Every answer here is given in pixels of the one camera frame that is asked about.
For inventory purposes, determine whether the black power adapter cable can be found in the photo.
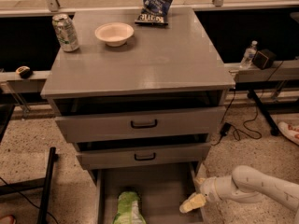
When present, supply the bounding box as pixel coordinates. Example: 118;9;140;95
211;59;285;147

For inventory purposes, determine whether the middle grey drawer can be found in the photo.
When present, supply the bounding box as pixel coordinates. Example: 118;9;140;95
77;143;211;170

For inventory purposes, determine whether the bottom grey drawer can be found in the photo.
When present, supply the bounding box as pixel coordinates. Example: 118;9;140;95
95;163;204;224

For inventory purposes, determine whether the green white soda can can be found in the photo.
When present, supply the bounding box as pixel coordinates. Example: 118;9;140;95
52;14;79;52

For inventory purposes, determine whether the top grey drawer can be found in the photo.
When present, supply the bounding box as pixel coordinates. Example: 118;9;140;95
55;106;225;143

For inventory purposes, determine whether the yellow black tape measure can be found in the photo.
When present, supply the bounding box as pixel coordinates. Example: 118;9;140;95
16;65;33;78

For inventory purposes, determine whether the small black box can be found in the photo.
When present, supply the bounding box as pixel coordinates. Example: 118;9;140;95
252;49;277;70

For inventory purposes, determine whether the grey drawer cabinet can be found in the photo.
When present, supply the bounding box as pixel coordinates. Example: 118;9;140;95
40;6;236;185

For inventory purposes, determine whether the black chair leg left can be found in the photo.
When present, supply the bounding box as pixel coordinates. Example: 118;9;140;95
0;147;58;224

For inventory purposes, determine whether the white sneaker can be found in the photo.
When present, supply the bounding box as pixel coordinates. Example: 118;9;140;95
278;122;299;146

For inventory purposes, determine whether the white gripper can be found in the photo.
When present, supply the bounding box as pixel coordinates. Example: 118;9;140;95
179;177;221;214

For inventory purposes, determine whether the green rice chip bag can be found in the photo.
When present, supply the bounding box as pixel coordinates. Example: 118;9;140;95
112;191;147;224

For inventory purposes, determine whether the white paper bowl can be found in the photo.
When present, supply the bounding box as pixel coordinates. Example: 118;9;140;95
94;22;134;47

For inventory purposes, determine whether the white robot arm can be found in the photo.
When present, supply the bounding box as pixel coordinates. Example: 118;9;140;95
179;165;299;224

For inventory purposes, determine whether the grey drawer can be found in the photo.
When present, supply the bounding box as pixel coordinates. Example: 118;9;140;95
77;143;211;170
95;163;204;224
55;106;225;143

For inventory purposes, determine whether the blue kettle chip bag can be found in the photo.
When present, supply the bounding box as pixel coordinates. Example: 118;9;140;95
135;0;173;26

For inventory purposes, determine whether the black desk leg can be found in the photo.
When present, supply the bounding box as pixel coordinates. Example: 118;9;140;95
248;89;279;136

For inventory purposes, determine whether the clear water bottle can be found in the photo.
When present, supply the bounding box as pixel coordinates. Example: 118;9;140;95
240;40;258;69

